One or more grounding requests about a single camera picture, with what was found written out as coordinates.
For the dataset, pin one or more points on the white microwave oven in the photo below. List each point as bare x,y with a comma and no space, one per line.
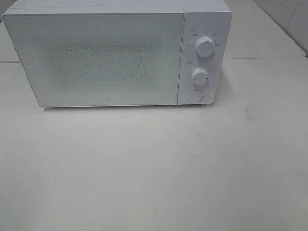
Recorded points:
201,17

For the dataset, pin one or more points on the round door release button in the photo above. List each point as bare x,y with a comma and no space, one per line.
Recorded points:
196,96

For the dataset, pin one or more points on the white microwave door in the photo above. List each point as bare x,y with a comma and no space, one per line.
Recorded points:
99,60

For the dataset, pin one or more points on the white microwave knob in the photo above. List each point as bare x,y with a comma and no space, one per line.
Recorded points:
205,46
200,76

